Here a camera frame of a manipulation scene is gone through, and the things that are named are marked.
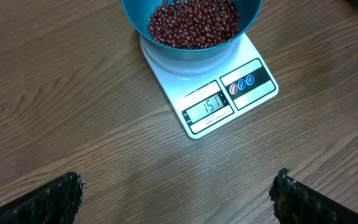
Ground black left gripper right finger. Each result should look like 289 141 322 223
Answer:
269 168 358 224

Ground teal blue bowl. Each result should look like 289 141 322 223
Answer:
122 0 263 61

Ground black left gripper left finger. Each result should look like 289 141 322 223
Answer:
0 172 86 224

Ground white digital kitchen scale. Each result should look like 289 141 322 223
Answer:
140 34 279 139

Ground red beans in bowl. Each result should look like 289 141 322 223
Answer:
147 0 241 50

